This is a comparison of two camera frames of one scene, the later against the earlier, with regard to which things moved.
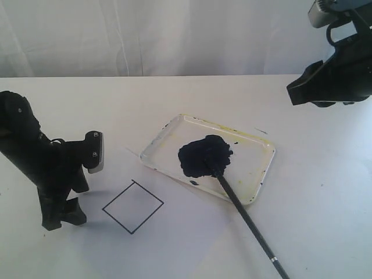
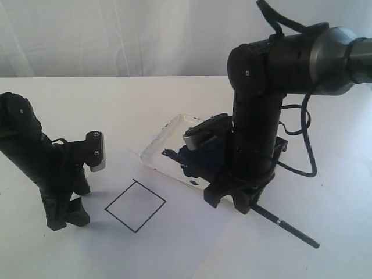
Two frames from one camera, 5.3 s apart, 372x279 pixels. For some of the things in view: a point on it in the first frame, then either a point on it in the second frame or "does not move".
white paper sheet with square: x=142 y=222 does not move
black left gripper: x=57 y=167 does not move
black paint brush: x=247 y=217 → x=284 y=225
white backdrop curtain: x=85 y=38 does not move
